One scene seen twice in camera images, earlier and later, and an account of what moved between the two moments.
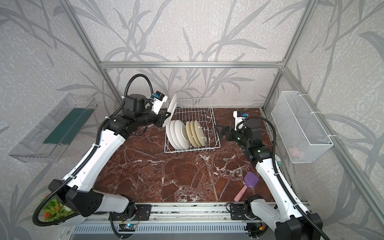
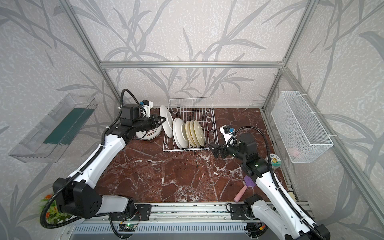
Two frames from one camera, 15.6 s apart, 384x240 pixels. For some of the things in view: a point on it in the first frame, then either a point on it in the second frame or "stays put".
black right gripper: x=231 y=130 -> x=223 y=148
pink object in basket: x=294 y=151 stays put
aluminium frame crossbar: x=191 y=65 stays put
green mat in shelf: x=67 y=131 stays put
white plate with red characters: x=170 y=109 -> x=149 y=134
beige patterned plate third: x=200 y=133 stays put
